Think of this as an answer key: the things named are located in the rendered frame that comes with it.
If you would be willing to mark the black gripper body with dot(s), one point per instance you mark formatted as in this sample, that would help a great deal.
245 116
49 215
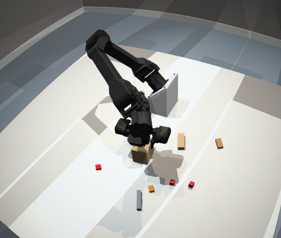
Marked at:
161 134

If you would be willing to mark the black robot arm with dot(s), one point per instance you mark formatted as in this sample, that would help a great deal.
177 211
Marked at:
122 92

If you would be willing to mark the orange block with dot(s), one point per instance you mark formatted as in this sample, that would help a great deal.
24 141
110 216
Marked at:
151 188

